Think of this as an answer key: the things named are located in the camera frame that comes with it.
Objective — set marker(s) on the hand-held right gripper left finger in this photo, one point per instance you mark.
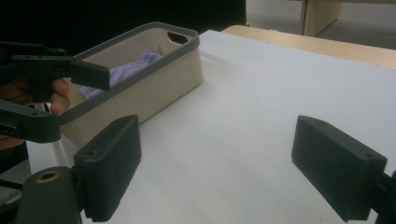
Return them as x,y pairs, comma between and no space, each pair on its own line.
109,168

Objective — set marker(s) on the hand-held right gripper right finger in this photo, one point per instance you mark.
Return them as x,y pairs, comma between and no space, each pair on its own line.
336,168

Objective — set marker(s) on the purple shorts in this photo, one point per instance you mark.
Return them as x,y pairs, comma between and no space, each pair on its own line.
130,70

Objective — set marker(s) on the beige basket with grey rim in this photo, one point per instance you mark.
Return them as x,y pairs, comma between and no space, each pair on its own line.
149,93

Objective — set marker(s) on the wooden table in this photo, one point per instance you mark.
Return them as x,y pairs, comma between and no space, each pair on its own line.
311,46

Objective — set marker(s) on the light wooden desk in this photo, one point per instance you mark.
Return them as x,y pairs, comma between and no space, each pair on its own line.
320,15

